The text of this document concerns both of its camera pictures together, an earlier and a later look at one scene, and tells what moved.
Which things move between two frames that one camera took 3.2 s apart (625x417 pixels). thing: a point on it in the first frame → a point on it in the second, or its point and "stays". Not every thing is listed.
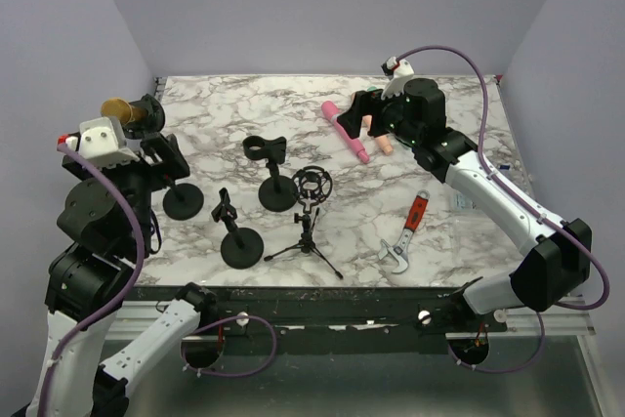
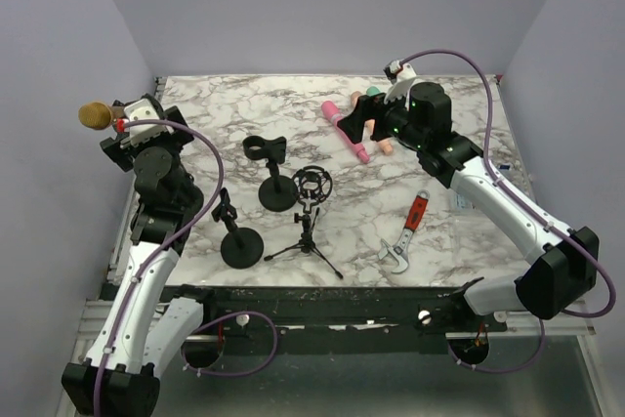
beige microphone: [382, 141] stays
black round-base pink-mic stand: [242, 247] stays
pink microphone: [331, 110] stays
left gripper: [174, 165] → [127, 156]
